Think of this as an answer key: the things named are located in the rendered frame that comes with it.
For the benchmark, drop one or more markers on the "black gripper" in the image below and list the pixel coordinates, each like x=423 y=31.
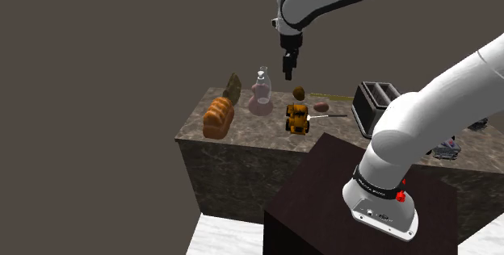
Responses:
x=290 y=42

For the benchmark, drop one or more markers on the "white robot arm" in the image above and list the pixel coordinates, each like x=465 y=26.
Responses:
x=425 y=116

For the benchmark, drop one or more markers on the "brown round potato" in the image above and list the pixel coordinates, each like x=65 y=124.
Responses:
x=299 y=93

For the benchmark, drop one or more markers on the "clear glass bottle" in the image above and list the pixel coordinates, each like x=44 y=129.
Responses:
x=263 y=85

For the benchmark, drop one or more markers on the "pink round vase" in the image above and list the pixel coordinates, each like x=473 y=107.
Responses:
x=260 y=108

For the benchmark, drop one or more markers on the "reddish oval potato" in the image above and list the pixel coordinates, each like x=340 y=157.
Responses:
x=321 y=107

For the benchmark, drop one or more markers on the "yellow toy truck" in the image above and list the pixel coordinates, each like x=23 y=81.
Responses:
x=297 y=118

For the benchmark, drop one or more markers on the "dark seeded bread slice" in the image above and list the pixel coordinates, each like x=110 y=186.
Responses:
x=234 y=87

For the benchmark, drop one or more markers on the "orange bread loaf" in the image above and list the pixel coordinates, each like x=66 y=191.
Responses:
x=218 y=118

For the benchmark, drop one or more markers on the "black two-slot toaster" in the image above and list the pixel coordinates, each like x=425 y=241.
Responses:
x=370 y=108

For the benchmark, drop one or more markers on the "marble kitchen counter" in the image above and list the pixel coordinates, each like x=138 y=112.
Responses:
x=236 y=175

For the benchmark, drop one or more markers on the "dark brown robot stand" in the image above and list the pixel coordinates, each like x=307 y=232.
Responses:
x=315 y=203

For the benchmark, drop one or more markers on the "small black object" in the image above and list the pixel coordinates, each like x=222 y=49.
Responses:
x=478 y=124

